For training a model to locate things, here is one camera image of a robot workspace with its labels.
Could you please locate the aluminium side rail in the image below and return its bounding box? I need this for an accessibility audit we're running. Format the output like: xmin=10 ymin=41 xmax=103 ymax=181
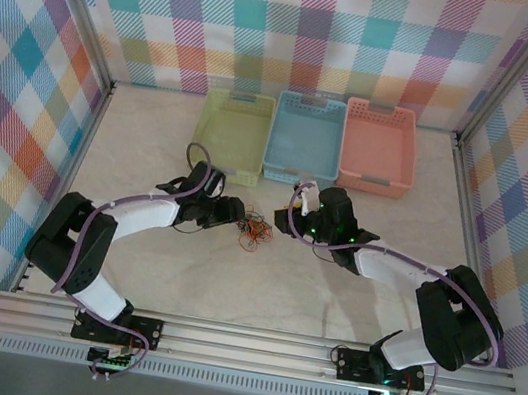
xmin=417 ymin=135 xmax=528 ymax=367
xmin=12 ymin=72 xmax=118 ymax=305

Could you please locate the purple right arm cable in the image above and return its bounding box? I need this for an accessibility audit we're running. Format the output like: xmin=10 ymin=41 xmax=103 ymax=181
xmin=257 ymin=184 xmax=524 ymax=395

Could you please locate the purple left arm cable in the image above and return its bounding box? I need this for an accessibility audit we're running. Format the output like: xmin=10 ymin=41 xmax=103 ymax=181
xmin=37 ymin=122 xmax=217 ymax=392

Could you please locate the salmon pink perforated basket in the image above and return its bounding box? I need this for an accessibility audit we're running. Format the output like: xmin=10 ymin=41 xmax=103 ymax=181
xmin=333 ymin=95 xmax=427 ymax=202

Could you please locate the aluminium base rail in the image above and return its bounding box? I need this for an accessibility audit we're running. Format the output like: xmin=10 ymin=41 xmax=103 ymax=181
xmin=0 ymin=282 xmax=523 ymax=395

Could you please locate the light blue perforated basket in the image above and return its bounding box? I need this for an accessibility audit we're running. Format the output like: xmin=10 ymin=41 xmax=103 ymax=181
xmin=259 ymin=88 xmax=351 ymax=193

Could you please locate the pale green perforated basket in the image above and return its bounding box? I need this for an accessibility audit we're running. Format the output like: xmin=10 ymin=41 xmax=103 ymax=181
xmin=180 ymin=84 xmax=280 ymax=191

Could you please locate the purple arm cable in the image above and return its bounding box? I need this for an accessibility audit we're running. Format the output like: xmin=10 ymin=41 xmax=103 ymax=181
xmin=37 ymin=122 xmax=217 ymax=392
xmin=257 ymin=184 xmax=524 ymax=395

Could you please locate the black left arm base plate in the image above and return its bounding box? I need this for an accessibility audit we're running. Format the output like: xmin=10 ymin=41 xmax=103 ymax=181
xmin=69 ymin=305 xmax=166 ymax=353

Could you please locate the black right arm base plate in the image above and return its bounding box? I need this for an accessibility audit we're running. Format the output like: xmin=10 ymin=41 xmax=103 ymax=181
xmin=332 ymin=346 xmax=430 ymax=394

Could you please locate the grey slotted cable duct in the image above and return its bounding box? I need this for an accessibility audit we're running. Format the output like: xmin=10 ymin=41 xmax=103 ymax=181
xmin=0 ymin=328 xmax=375 ymax=395

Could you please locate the aluminium corner post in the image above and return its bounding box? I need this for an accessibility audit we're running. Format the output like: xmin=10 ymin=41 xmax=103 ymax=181
xmin=18 ymin=0 xmax=132 ymax=95
xmin=453 ymin=0 xmax=528 ymax=159

